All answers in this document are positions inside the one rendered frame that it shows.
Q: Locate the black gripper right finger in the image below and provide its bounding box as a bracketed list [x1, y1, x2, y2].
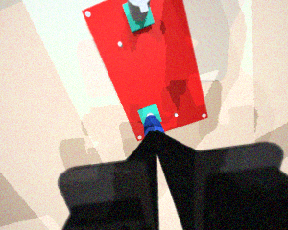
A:
[154, 130, 284, 230]

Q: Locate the red circuit board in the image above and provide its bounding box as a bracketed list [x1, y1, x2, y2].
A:
[82, 0, 208, 141]

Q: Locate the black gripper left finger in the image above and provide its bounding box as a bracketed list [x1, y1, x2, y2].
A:
[58, 131, 160, 230]

